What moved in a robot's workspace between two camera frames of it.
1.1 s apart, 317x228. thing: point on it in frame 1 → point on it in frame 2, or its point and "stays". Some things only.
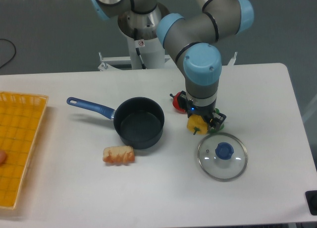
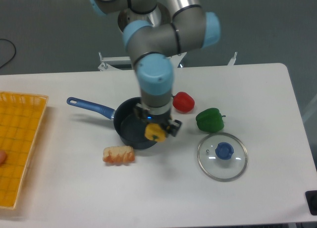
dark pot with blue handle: [138, 122] stays
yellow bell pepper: [196, 124] → [153, 132]
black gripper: [205, 112] → [141, 112]
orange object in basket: [3, 157] stays
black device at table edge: [311, 198] stays
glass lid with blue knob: [222, 157] stays
